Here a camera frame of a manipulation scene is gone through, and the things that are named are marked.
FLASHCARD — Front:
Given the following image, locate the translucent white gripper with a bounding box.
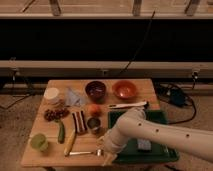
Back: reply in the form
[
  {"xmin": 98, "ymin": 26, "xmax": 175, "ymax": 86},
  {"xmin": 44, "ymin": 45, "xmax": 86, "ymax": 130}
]
[{"xmin": 97, "ymin": 137, "xmax": 117, "ymax": 166}]

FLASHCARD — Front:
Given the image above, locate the silver metal fork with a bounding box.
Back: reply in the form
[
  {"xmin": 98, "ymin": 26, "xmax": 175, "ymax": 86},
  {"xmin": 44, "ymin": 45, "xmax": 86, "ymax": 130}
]
[{"xmin": 69, "ymin": 149, "xmax": 103, "ymax": 156}]

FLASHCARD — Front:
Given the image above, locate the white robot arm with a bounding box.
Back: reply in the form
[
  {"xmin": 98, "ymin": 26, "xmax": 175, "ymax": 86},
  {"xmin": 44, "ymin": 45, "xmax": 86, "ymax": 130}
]
[{"xmin": 100, "ymin": 107, "xmax": 213, "ymax": 166}]

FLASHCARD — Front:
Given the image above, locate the dark maroon bowl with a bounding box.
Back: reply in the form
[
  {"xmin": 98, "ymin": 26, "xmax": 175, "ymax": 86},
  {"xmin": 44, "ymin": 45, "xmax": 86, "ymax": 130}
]
[{"xmin": 85, "ymin": 81, "xmax": 106, "ymax": 101}]

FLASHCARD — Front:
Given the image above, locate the orange red bowl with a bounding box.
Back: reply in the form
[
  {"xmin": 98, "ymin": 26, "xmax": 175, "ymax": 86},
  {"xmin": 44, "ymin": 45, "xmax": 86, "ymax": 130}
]
[{"xmin": 112, "ymin": 80, "xmax": 137, "ymax": 99}]

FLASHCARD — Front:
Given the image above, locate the green plastic tray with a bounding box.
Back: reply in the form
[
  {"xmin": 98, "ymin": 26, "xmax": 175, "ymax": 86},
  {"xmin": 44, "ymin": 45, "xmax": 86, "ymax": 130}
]
[{"xmin": 108, "ymin": 110, "xmax": 179, "ymax": 164}]

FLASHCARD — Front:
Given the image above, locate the small metal cup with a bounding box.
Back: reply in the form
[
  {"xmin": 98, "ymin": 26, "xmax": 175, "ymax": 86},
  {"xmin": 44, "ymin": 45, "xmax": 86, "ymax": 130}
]
[{"xmin": 87, "ymin": 117, "xmax": 101, "ymax": 134}]

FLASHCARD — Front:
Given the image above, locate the grey blue sponge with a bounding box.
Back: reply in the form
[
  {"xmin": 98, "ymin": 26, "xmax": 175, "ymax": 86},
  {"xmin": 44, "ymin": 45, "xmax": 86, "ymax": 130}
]
[{"xmin": 137, "ymin": 139, "xmax": 151, "ymax": 151}]

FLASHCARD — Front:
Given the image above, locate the orange fruit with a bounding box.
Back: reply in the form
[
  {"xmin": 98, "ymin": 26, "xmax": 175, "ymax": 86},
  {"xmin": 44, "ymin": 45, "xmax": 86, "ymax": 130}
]
[{"xmin": 88, "ymin": 104, "xmax": 101, "ymax": 117}]

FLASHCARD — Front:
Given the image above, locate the wooden table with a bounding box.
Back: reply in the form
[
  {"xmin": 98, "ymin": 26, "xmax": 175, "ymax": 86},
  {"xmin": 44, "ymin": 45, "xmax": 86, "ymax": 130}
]
[{"xmin": 21, "ymin": 79, "xmax": 160, "ymax": 167}]

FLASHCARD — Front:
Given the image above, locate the green cucumber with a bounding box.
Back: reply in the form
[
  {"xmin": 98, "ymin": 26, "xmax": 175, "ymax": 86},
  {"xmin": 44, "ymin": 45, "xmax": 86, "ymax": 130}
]
[{"xmin": 58, "ymin": 121, "xmax": 65, "ymax": 144}]

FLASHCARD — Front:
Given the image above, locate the light blue cloth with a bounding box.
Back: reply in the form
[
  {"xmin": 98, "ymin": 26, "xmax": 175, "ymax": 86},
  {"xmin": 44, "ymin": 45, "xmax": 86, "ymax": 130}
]
[{"xmin": 65, "ymin": 88, "xmax": 85, "ymax": 107}]

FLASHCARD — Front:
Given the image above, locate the bunch of red grapes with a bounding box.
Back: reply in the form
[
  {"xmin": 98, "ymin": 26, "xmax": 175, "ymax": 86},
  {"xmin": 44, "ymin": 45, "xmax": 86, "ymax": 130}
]
[{"xmin": 44, "ymin": 108, "xmax": 69, "ymax": 121}]

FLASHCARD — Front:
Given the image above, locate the green plastic cup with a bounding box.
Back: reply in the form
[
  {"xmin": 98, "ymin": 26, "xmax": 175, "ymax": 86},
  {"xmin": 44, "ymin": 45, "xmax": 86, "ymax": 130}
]
[{"xmin": 30, "ymin": 133, "xmax": 48, "ymax": 152}]

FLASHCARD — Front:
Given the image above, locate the white lidded jar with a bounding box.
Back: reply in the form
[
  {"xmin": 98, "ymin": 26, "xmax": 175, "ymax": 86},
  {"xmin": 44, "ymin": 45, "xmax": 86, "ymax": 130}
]
[{"xmin": 44, "ymin": 87, "xmax": 61, "ymax": 106}]

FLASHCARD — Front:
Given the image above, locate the black power adapter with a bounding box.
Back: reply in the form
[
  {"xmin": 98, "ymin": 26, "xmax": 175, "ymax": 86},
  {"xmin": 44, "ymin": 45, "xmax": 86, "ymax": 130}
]
[{"xmin": 170, "ymin": 90, "xmax": 185, "ymax": 107}]

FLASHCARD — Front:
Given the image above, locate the white handled knife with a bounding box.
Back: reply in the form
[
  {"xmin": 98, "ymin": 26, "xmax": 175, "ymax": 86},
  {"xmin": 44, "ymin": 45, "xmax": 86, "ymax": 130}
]
[{"xmin": 108, "ymin": 101, "xmax": 149, "ymax": 109}]

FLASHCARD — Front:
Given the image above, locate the black floor cable left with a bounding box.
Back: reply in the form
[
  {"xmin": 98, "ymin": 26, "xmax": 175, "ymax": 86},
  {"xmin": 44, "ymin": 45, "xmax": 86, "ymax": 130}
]
[{"xmin": 0, "ymin": 68, "xmax": 36, "ymax": 111}]

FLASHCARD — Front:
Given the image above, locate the black floor cable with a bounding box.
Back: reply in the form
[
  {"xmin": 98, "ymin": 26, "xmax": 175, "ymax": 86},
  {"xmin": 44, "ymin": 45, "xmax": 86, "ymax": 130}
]
[
  {"xmin": 0, "ymin": 68, "xmax": 36, "ymax": 111},
  {"xmin": 154, "ymin": 71, "xmax": 201, "ymax": 126}
]

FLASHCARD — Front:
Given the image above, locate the black floor cable right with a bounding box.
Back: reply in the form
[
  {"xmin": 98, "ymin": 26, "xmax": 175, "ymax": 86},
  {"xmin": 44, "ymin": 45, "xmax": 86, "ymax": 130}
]
[{"xmin": 154, "ymin": 71, "xmax": 201, "ymax": 126}]

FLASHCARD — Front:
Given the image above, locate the black hanging cable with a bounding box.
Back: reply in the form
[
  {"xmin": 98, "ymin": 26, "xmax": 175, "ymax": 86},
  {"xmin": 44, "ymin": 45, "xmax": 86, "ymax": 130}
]
[{"xmin": 117, "ymin": 9, "xmax": 157, "ymax": 76}]

